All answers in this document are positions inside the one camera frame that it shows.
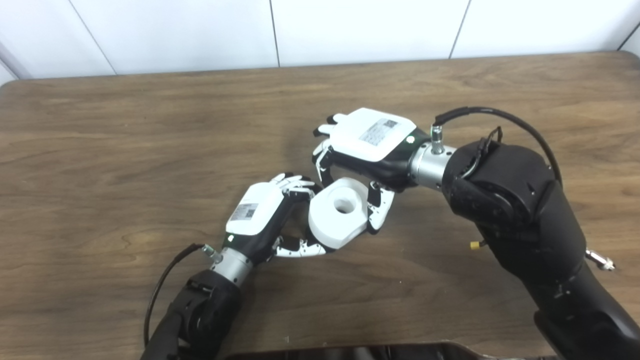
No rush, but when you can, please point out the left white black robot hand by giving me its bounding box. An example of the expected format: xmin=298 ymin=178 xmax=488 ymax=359
xmin=222 ymin=173 xmax=328 ymax=266

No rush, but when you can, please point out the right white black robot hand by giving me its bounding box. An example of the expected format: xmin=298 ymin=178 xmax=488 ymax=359
xmin=312 ymin=107 xmax=432 ymax=235

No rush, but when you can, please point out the round white piece with holes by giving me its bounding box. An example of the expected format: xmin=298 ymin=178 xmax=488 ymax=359
xmin=308 ymin=177 xmax=370 ymax=250

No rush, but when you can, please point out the dark robot torso edge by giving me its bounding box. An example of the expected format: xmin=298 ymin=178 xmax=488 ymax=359
xmin=225 ymin=341 xmax=561 ymax=360

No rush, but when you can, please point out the silver connector plug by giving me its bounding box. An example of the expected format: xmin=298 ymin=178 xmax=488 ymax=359
xmin=585 ymin=249 xmax=616 ymax=272

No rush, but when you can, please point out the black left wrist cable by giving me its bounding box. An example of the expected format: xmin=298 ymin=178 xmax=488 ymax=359
xmin=143 ymin=243 xmax=221 ymax=346

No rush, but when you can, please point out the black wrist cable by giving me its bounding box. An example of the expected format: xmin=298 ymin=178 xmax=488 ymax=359
xmin=143 ymin=243 xmax=221 ymax=346
xmin=431 ymin=106 xmax=563 ymax=188

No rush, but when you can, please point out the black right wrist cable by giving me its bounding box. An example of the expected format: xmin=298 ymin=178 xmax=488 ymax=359
xmin=431 ymin=106 xmax=563 ymax=188

